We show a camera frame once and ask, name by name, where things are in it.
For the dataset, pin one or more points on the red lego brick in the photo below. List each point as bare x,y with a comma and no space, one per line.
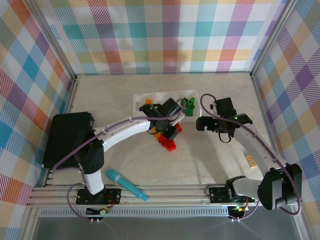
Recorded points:
179,127
171,147
163,141

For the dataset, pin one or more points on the dark green lego brick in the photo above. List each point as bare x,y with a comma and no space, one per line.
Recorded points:
188,112

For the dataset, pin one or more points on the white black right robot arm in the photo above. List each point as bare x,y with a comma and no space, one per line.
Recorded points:
255,147

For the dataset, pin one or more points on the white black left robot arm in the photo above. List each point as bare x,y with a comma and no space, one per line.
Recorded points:
120,132

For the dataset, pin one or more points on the white three-compartment container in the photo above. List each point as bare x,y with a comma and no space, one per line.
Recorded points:
160,96

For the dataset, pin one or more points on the teal marker pen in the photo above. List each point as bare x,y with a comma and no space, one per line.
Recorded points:
117,178

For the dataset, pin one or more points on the small electronics board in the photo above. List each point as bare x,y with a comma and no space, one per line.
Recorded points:
237,210
103,212

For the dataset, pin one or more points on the black rectangular case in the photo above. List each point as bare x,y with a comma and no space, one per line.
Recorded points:
65,130

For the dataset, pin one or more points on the grey metal plate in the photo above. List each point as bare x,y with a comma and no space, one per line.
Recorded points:
175,230

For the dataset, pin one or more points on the aluminium side floor rail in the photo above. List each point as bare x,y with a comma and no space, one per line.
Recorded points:
264,112
70,100

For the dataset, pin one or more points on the aluminium long cross rail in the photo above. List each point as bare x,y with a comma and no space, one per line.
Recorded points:
175,197

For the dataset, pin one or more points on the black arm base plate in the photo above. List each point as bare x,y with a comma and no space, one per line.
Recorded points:
216,195
113,196

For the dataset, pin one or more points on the aluminium frame post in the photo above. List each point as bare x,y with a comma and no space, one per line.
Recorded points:
272,37
53,37

